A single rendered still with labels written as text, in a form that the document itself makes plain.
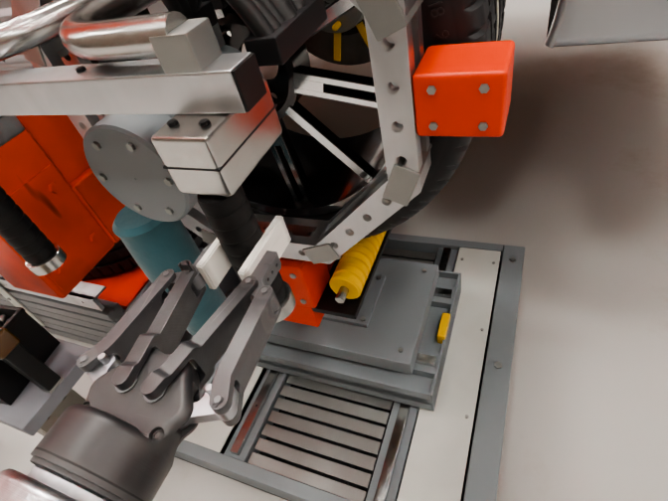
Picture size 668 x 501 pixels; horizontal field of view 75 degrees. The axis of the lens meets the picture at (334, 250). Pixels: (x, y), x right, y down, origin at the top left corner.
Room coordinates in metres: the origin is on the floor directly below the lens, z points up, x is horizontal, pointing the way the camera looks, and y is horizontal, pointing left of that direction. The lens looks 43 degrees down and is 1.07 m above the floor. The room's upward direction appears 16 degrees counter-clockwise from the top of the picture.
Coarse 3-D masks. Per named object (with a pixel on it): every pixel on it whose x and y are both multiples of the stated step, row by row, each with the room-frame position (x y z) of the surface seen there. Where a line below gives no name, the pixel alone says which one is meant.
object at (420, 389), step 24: (456, 288) 0.70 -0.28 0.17; (432, 312) 0.66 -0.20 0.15; (432, 336) 0.60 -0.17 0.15; (264, 360) 0.67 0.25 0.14; (288, 360) 0.63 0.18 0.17; (312, 360) 0.63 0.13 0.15; (336, 360) 0.61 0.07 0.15; (432, 360) 0.52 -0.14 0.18; (336, 384) 0.57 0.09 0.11; (360, 384) 0.53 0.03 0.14; (384, 384) 0.50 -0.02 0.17; (408, 384) 0.50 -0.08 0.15; (432, 384) 0.47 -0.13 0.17; (432, 408) 0.44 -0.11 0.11
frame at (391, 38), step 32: (32, 0) 0.66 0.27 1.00; (352, 0) 0.44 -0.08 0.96; (384, 0) 0.42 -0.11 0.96; (416, 0) 0.45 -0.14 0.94; (384, 32) 0.42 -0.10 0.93; (416, 32) 0.45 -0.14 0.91; (32, 64) 0.70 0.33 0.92; (64, 64) 0.70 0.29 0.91; (384, 64) 0.43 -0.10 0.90; (416, 64) 0.45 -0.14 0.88; (384, 96) 0.43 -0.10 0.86; (384, 128) 0.43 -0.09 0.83; (416, 128) 0.42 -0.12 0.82; (416, 160) 0.42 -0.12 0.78; (384, 192) 0.44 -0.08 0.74; (416, 192) 0.42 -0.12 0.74; (192, 224) 0.63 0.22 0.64; (288, 224) 0.58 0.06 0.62; (320, 224) 0.56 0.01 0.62; (352, 224) 0.47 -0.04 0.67; (288, 256) 0.54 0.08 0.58; (320, 256) 0.50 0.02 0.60
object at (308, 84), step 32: (224, 32) 0.71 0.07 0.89; (288, 64) 0.61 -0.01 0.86; (288, 96) 0.62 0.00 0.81; (320, 96) 0.59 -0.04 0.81; (352, 96) 0.56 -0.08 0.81; (320, 128) 0.60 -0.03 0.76; (288, 160) 0.63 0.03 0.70; (320, 160) 0.75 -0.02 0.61; (352, 160) 0.57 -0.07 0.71; (384, 160) 0.55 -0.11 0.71; (256, 192) 0.69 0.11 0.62; (288, 192) 0.68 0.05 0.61; (320, 192) 0.64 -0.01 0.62; (352, 192) 0.57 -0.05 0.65
